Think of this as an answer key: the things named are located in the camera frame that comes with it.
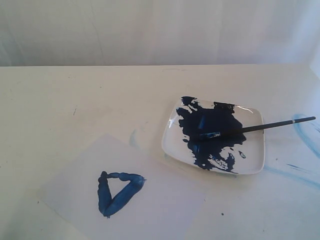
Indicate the white paper sheet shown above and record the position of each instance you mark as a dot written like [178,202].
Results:
[163,209]

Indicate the white square paint plate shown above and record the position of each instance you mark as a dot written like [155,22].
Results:
[242,154]

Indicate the black paintbrush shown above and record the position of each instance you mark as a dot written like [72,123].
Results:
[211,135]

